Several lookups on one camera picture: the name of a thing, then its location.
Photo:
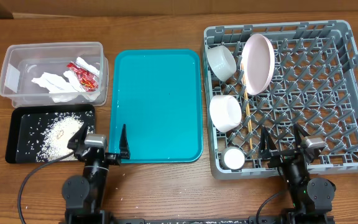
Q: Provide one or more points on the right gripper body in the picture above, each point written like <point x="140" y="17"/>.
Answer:
<point x="296" y="168"/>

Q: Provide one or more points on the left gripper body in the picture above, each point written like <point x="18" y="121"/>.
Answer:
<point x="111" y="158"/>

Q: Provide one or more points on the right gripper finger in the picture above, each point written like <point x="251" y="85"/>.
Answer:
<point x="298" y="133"/>
<point x="267" y="147"/>

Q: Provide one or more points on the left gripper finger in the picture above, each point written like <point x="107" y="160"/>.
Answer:
<point x="78" y="138"/>
<point x="123" y="144"/>

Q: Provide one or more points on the white cup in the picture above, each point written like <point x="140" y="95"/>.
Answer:
<point x="232" y="158"/>

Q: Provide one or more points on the white napkin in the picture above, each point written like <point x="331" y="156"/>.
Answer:
<point x="68" y="83"/>

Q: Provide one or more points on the small pink-white bowl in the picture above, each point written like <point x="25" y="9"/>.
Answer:
<point x="225" y="112"/>

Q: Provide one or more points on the red sauce packet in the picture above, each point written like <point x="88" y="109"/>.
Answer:
<point x="86" y="79"/>

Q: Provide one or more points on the large white plate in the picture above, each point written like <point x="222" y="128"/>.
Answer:
<point x="258" y="61"/>

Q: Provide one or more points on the grey bowl with rice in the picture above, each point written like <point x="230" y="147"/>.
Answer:
<point x="222" y="62"/>

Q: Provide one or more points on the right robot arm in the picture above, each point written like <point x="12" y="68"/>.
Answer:
<point x="311" y="197"/>

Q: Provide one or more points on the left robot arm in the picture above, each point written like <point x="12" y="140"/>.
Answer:
<point x="84" y="193"/>

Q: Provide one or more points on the grey dishwasher rack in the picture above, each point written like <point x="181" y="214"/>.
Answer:
<point x="314" y="84"/>

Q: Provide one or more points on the clear plastic waste bin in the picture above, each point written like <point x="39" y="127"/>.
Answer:
<point x="24" y="62"/>

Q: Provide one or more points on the pile of rice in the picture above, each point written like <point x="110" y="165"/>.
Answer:
<point x="44" y="137"/>

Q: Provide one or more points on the black plastic tray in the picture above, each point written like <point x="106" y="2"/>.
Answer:
<point x="10" y="155"/>

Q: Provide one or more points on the teal serving tray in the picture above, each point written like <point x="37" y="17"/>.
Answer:
<point x="156" y="96"/>

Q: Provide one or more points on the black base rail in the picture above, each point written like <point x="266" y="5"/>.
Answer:
<point x="249" y="220"/>

